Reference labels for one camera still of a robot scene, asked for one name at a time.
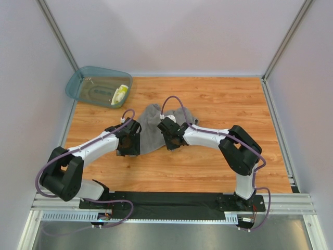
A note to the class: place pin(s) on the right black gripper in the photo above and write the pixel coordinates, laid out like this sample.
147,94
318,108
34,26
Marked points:
169,143

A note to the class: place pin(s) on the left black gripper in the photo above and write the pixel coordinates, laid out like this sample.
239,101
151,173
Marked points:
130,149

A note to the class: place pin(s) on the yellow green patterned towel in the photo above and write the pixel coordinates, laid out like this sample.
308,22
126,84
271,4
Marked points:
119,94

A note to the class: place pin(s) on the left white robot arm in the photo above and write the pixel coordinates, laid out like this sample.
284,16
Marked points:
63,173

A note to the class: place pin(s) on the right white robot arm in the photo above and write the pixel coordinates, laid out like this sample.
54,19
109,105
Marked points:
240,150

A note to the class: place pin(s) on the teal transparent plastic tub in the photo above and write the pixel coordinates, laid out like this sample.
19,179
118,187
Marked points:
96,86

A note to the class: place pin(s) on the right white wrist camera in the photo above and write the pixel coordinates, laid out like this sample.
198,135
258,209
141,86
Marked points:
170,119

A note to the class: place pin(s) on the aluminium front rail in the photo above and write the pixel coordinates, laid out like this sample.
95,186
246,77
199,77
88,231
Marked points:
77,209

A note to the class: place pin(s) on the left aluminium frame post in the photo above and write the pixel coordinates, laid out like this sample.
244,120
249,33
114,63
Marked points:
50,19

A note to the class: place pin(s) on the aluminium frame post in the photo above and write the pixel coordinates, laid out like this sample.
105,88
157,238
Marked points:
306,5
50,19

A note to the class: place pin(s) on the right aluminium frame post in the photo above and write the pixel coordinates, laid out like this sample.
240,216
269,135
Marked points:
306,5

